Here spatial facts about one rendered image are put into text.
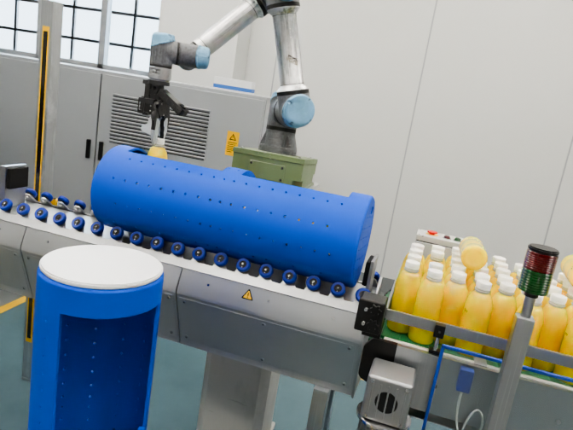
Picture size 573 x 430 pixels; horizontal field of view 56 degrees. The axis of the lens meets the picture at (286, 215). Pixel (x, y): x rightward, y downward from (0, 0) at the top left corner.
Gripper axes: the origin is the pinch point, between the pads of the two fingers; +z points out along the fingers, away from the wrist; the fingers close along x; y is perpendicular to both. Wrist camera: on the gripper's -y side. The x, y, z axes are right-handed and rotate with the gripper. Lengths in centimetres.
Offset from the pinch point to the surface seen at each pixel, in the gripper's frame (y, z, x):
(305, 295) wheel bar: -63, 34, 18
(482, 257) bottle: -109, 13, 12
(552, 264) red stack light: -120, 3, 45
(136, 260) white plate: -27, 22, 53
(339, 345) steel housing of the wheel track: -76, 46, 20
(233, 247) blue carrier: -38.8, 25.0, 18.1
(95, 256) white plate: -18, 22, 57
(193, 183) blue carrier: -23.0, 8.1, 17.1
